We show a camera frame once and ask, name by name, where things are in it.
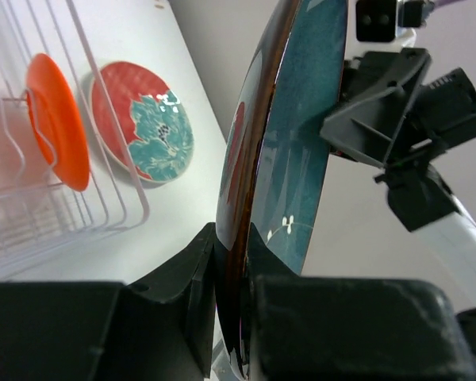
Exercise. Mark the dark teal plate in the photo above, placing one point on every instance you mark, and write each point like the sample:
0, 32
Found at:
275, 162

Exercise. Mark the orange plate right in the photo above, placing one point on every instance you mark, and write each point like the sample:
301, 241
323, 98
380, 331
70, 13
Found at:
57, 124

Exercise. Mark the white wire dish rack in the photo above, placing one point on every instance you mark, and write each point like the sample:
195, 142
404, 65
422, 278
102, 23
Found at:
59, 187

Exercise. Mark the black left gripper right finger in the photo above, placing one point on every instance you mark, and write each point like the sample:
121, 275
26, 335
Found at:
309, 328

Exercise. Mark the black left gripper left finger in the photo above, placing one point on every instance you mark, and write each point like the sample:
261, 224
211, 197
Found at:
157, 328

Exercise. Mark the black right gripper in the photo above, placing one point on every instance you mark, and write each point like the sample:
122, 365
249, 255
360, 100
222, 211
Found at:
386, 117

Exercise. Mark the red teal floral plate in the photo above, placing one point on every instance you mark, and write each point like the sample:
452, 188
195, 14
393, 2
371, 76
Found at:
153, 121

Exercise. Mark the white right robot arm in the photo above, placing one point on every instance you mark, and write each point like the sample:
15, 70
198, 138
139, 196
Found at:
389, 26

